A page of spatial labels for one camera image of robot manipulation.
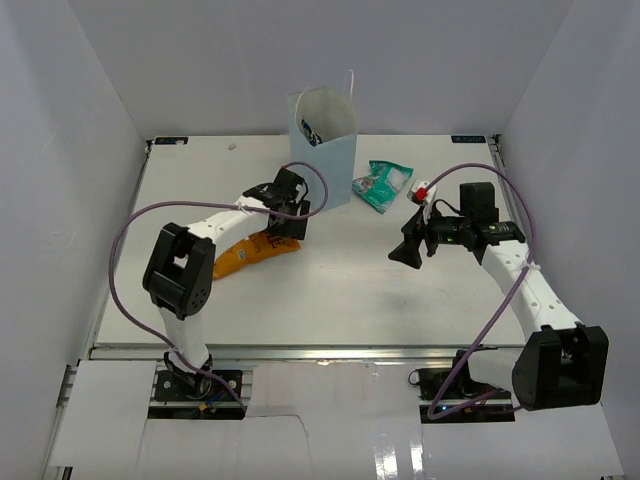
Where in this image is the blue label sticker right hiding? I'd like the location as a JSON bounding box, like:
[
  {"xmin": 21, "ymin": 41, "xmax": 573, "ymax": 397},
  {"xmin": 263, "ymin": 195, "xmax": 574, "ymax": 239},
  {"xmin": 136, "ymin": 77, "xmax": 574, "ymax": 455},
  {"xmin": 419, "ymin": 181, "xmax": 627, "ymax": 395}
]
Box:
[{"xmin": 451, "ymin": 135, "xmax": 486, "ymax": 144}]

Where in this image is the teal snack packet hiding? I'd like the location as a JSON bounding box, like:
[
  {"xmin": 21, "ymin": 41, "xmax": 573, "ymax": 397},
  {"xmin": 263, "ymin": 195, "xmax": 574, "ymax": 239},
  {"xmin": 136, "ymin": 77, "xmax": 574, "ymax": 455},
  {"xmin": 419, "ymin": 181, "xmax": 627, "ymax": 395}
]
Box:
[{"xmin": 352, "ymin": 160, "xmax": 414, "ymax": 214}]

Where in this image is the blue Kettle chips bag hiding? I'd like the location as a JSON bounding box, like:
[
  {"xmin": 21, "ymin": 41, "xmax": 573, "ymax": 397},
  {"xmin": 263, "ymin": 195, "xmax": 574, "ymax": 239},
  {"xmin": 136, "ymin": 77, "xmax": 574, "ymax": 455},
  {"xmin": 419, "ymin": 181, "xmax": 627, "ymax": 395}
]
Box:
[{"xmin": 300, "ymin": 118, "xmax": 323, "ymax": 147}]

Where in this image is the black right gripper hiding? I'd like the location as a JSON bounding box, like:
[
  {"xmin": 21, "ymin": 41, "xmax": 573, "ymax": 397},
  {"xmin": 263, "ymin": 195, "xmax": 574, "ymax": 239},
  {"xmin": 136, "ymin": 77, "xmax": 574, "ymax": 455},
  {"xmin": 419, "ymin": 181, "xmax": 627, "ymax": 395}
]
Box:
[{"xmin": 388, "ymin": 202, "xmax": 471, "ymax": 269}]

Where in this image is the light blue paper bag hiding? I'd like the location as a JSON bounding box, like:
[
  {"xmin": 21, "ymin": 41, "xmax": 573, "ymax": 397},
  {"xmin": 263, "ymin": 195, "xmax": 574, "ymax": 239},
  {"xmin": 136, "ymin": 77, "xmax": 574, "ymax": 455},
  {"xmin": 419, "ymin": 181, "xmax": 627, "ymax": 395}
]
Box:
[{"xmin": 287, "ymin": 71, "xmax": 358, "ymax": 211}]

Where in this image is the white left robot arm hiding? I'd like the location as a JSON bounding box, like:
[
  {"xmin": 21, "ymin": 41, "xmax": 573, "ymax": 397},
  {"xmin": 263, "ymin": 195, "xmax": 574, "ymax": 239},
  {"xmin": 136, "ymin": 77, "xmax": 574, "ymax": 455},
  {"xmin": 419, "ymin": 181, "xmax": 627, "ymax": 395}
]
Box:
[{"xmin": 142, "ymin": 168, "xmax": 311, "ymax": 399}]

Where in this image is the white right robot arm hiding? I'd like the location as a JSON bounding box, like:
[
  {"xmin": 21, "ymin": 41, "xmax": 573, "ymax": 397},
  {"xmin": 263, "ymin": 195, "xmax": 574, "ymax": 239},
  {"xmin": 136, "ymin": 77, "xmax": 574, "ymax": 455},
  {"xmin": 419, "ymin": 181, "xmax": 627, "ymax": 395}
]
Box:
[{"xmin": 388, "ymin": 181, "xmax": 609, "ymax": 411}]

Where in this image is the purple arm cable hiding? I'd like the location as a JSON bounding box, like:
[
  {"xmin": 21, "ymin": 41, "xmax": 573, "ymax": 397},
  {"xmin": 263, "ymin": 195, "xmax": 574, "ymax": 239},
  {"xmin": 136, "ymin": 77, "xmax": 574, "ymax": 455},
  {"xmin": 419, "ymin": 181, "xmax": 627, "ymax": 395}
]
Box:
[
  {"xmin": 427, "ymin": 163, "xmax": 535, "ymax": 420},
  {"xmin": 108, "ymin": 162, "xmax": 330, "ymax": 409}
]

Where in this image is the blue label sticker left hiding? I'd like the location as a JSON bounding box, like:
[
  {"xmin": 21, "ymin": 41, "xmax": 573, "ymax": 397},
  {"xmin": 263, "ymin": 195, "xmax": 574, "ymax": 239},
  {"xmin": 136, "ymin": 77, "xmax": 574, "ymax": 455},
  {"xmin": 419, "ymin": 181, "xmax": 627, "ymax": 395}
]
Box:
[{"xmin": 153, "ymin": 136, "xmax": 189, "ymax": 146}]

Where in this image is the orange Kettle chips bag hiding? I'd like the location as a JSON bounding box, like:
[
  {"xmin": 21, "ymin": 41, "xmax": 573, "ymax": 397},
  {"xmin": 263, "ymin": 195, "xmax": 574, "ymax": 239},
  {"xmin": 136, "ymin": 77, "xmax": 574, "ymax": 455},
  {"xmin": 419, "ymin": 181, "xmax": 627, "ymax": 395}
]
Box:
[{"xmin": 213, "ymin": 232, "xmax": 301, "ymax": 280}]

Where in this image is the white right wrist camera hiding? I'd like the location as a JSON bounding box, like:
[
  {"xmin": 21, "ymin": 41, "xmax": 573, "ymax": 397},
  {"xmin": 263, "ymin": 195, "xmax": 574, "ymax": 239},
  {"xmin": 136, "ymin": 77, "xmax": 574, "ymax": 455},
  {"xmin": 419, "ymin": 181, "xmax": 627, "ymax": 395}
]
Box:
[{"xmin": 407, "ymin": 179, "xmax": 437, "ymax": 224}]

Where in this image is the blue label sticker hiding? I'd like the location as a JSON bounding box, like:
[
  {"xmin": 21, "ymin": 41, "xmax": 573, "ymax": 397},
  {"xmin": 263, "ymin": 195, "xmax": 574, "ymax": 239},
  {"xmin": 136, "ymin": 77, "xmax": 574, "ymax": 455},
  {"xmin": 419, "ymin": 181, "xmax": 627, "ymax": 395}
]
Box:
[
  {"xmin": 451, "ymin": 135, "xmax": 486, "ymax": 144},
  {"xmin": 153, "ymin": 136, "xmax": 189, "ymax": 146}
]

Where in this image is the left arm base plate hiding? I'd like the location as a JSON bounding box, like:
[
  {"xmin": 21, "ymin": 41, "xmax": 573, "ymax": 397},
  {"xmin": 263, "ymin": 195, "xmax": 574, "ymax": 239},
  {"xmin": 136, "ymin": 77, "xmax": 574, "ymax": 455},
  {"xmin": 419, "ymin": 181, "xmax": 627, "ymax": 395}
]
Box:
[{"xmin": 148, "ymin": 368, "xmax": 245, "ymax": 421}]

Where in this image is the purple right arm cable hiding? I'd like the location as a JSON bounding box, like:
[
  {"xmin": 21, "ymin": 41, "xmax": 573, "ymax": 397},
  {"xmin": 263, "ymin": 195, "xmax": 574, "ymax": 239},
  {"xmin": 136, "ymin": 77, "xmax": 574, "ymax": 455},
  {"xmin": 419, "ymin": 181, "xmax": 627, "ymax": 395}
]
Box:
[{"xmin": 427, "ymin": 163, "xmax": 535, "ymax": 420}]

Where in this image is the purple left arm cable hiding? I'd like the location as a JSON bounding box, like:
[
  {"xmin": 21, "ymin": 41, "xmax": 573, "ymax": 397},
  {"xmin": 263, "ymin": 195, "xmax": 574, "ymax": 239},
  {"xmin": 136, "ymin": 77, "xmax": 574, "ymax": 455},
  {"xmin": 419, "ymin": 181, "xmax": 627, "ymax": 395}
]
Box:
[{"xmin": 108, "ymin": 162, "xmax": 330, "ymax": 409}]

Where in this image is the white front cover paper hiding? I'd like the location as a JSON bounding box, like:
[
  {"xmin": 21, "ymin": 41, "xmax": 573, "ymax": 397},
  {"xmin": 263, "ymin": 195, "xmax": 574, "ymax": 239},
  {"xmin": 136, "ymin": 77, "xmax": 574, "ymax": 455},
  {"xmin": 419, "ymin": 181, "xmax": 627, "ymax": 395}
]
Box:
[{"xmin": 50, "ymin": 361, "xmax": 623, "ymax": 479}]

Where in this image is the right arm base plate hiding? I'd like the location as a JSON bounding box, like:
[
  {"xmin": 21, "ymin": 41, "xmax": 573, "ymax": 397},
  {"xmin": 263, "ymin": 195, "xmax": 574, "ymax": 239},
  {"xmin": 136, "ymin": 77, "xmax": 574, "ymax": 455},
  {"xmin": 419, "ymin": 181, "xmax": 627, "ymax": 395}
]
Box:
[{"xmin": 407, "ymin": 367, "xmax": 516, "ymax": 425}]

